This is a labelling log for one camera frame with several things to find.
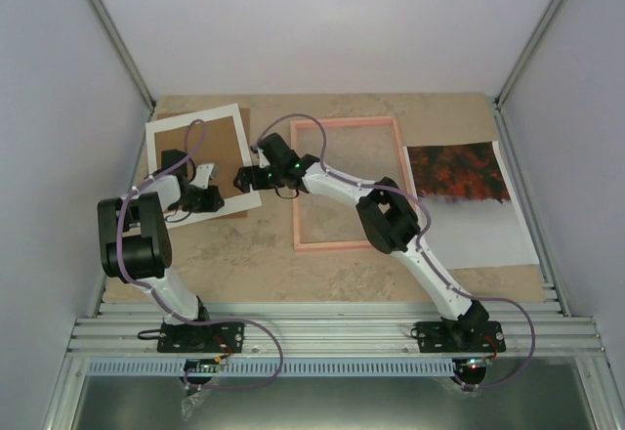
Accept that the blue slotted cable duct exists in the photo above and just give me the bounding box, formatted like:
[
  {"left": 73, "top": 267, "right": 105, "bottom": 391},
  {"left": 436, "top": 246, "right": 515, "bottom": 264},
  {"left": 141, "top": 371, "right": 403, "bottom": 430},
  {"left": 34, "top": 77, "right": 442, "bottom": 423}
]
[{"left": 87, "top": 358, "right": 455, "bottom": 378}]

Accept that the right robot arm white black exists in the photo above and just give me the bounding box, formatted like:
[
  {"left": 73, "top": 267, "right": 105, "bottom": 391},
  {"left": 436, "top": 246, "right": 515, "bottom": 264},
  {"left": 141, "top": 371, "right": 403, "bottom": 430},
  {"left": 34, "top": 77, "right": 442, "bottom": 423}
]
[{"left": 233, "top": 133, "right": 489, "bottom": 351}]

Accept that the left aluminium corner post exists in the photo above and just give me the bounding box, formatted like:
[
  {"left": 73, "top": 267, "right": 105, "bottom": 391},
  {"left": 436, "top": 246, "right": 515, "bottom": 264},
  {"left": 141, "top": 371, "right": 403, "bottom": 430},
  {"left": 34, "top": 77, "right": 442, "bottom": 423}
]
[{"left": 86, "top": 0, "right": 156, "bottom": 114}]

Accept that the right aluminium corner post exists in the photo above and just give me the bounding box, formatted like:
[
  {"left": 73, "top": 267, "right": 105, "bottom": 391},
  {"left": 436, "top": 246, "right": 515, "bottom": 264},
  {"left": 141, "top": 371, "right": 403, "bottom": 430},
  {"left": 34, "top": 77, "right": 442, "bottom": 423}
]
[{"left": 493, "top": 0, "right": 567, "bottom": 111}]

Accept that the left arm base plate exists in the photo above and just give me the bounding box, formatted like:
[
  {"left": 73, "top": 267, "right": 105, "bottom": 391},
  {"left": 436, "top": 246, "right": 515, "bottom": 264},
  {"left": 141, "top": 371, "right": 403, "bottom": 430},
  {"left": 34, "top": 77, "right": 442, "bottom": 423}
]
[{"left": 156, "top": 322, "right": 245, "bottom": 355}]

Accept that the photo print red black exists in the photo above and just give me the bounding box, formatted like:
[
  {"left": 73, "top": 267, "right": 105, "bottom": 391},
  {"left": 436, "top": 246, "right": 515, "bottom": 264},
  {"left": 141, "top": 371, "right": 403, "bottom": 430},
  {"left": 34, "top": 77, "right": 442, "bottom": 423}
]
[{"left": 405, "top": 141, "right": 539, "bottom": 270}]

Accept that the pink picture frame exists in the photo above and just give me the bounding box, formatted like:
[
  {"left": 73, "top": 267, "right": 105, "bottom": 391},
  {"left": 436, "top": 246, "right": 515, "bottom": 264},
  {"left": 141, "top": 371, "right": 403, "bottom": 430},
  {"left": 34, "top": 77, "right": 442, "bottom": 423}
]
[{"left": 290, "top": 115, "right": 416, "bottom": 252}]

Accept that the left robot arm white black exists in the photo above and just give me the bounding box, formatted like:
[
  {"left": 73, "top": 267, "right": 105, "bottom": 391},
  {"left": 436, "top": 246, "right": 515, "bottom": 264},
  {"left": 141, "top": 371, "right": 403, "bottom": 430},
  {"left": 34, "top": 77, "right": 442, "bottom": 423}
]
[{"left": 97, "top": 150, "right": 225, "bottom": 351}]

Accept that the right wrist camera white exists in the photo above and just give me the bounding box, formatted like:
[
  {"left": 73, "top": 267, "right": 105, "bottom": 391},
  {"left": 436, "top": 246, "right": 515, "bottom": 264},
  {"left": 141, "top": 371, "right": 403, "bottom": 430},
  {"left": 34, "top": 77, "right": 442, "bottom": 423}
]
[{"left": 250, "top": 145, "right": 271, "bottom": 168}]

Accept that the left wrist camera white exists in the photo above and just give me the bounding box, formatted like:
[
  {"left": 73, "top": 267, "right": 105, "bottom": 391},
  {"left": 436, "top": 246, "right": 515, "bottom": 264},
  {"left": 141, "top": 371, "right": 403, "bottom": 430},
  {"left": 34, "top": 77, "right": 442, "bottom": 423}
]
[{"left": 190, "top": 163, "right": 217, "bottom": 190}]

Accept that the aluminium corner post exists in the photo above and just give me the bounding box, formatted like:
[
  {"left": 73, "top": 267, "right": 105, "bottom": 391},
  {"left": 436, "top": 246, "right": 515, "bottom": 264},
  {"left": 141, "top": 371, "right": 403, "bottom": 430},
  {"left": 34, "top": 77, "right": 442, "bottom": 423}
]
[
  {"left": 493, "top": 0, "right": 567, "bottom": 111},
  {"left": 86, "top": 0, "right": 156, "bottom": 114}
]

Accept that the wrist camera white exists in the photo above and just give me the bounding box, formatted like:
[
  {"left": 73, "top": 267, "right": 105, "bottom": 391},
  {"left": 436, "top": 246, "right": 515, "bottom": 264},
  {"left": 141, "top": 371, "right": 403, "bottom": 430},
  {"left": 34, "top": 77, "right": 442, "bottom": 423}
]
[
  {"left": 190, "top": 163, "right": 217, "bottom": 190},
  {"left": 250, "top": 145, "right": 271, "bottom": 168}
]

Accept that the brown backing board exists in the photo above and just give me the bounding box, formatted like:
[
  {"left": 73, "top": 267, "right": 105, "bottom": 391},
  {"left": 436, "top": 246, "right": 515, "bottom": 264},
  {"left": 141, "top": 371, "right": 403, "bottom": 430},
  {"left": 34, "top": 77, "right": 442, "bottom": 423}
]
[{"left": 149, "top": 107, "right": 250, "bottom": 220}]

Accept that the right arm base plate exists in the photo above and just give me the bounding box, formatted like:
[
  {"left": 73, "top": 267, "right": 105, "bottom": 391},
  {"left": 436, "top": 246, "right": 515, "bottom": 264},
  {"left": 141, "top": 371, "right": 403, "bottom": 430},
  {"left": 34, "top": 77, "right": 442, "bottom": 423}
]
[{"left": 410, "top": 321, "right": 507, "bottom": 354}]

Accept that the white mat board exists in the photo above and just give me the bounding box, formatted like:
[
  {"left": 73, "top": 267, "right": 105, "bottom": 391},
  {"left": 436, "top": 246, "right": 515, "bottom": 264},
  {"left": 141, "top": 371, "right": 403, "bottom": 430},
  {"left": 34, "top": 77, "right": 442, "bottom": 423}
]
[{"left": 146, "top": 104, "right": 262, "bottom": 229}]

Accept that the aluminium rail base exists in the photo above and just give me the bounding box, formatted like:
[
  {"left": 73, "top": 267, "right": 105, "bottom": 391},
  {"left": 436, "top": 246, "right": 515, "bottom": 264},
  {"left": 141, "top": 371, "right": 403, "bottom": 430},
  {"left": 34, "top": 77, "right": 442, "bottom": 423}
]
[{"left": 67, "top": 301, "right": 604, "bottom": 358}]

